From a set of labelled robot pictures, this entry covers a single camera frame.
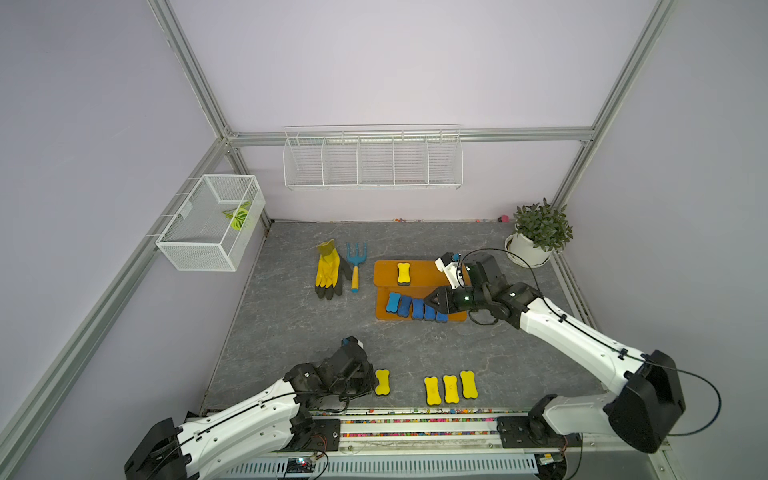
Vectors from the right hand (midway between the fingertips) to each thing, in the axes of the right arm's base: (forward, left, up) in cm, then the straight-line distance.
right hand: (426, 298), depth 78 cm
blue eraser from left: (+8, +9, -17) cm, 21 cm away
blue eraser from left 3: (+4, +1, -14) cm, 15 cm away
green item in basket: (+20, +51, +12) cm, 56 cm away
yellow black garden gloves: (+22, +31, -17) cm, 42 cm away
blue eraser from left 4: (+2, -6, -16) cm, 17 cm away
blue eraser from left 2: (+6, +5, -16) cm, 18 cm away
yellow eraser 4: (-18, -7, -16) cm, 25 cm away
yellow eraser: (+10, +6, -3) cm, 12 cm away
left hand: (-18, +13, -14) cm, 26 cm away
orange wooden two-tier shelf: (+10, -1, -4) cm, 11 cm away
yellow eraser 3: (-18, -1, -16) cm, 25 cm away
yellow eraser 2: (-15, +12, -16) cm, 25 cm away
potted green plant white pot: (+23, -37, +2) cm, 44 cm away
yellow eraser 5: (-17, -12, -17) cm, 27 cm away
